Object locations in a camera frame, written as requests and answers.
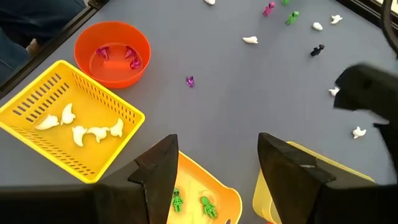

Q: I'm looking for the pink skeleton figure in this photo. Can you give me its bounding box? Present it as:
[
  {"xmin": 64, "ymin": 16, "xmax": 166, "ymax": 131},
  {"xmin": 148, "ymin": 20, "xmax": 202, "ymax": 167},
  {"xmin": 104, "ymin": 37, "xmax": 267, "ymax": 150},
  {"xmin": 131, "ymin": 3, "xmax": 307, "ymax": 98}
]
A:
[{"xmin": 262, "ymin": 1, "xmax": 276, "ymax": 17}]

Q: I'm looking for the black skeleton figure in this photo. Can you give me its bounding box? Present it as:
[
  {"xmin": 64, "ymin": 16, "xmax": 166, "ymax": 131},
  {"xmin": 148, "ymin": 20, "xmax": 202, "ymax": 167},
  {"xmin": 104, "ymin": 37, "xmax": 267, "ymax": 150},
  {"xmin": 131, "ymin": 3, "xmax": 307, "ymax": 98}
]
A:
[{"xmin": 310, "ymin": 44, "xmax": 325, "ymax": 57}]

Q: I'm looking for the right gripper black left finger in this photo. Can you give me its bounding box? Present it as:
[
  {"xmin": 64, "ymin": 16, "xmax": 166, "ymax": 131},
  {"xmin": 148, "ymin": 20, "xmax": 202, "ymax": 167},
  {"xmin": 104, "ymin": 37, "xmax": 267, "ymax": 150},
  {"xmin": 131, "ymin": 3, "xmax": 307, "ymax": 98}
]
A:
[{"xmin": 0, "ymin": 134, "xmax": 179, "ymax": 224}]

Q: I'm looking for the yellow slotted plastic basket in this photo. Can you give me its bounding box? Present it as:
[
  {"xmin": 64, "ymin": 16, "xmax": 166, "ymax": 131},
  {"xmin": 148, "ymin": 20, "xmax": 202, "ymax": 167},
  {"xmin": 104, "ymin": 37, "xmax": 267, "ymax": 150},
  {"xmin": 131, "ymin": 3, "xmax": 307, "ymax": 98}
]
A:
[{"xmin": 0, "ymin": 59, "xmax": 146, "ymax": 184}]

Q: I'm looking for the person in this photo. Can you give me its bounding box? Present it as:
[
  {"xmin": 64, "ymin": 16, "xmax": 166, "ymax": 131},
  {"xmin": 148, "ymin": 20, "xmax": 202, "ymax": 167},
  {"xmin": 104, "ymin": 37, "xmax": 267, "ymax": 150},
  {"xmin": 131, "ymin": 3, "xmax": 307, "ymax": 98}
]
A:
[{"xmin": 0, "ymin": 0, "xmax": 86, "ymax": 83}]

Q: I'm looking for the orange-red round plastic bowl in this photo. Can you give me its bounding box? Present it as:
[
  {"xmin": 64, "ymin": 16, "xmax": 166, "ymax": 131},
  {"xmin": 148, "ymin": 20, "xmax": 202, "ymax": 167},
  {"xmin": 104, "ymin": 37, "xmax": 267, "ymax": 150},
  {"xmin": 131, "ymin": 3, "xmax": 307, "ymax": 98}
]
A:
[{"xmin": 73, "ymin": 21, "xmax": 152, "ymax": 90}]

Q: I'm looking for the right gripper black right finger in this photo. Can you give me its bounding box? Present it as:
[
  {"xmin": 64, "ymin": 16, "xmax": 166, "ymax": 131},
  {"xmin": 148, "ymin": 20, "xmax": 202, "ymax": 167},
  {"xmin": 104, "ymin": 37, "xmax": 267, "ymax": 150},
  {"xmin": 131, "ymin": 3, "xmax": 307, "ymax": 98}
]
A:
[{"xmin": 257, "ymin": 133, "xmax": 398, "ymax": 224}]

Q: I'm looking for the orange plastic tray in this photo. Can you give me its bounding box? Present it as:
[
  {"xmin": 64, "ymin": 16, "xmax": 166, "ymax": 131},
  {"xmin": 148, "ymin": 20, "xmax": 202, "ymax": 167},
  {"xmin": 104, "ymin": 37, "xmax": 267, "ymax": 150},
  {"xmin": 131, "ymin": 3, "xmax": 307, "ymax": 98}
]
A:
[{"xmin": 166, "ymin": 151, "xmax": 243, "ymax": 224}]

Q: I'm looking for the translucent yellow plastic tray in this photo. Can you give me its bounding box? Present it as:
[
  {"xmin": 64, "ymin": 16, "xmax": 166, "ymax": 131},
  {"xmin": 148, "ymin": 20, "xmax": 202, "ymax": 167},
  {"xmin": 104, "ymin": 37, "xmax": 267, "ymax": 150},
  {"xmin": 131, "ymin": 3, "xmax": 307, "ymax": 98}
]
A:
[{"xmin": 252, "ymin": 141, "xmax": 376, "ymax": 224}]

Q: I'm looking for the blue-grey table mat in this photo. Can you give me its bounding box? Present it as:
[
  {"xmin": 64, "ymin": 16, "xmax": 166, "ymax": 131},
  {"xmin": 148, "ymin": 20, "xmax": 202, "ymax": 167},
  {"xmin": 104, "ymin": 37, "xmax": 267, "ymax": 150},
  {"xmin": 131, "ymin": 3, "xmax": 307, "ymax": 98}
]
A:
[{"xmin": 0, "ymin": 0, "xmax": 398, "ymax": 224}]

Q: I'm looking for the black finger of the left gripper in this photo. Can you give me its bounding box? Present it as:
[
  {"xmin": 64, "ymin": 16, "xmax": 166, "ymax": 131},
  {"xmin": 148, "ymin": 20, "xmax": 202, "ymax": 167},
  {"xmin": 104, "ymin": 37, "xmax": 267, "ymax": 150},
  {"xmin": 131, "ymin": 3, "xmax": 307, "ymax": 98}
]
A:
[
  {"xmin": 374, "ymin": 123, "xmax": 398, "ymax": 175},
  {"xmin": 334, "ymin": 63, "xmax": 398, "ymax": 121}
]

